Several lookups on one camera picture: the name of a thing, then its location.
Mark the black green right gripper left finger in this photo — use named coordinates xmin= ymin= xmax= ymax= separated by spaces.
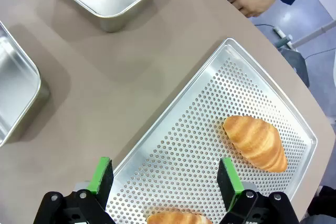
xmin=33 ymin=156 xmax=116 ymax=224

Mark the perforated aluminium baking tray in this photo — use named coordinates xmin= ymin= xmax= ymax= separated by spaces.
xmin=106 ymin=37 xmax=318 ymax=224

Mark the white metal tube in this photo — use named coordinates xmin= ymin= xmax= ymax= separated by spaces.
xmin=291 ymin=19 xmax=336 ymax=48

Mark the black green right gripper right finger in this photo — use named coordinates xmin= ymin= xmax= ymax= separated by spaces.
xmin=217 ymin=157 xmax=300 ymax=224

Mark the dark grey floor base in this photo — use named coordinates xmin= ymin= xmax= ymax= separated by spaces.
xmin=281 ymin=47 xmax=310 ymax=88

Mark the golden croissant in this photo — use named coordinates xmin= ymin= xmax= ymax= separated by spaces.
xmin=146 ymin=209 xmax=213 ymax=224
xmin=222 ymin=115 xmax=289 ymax=174

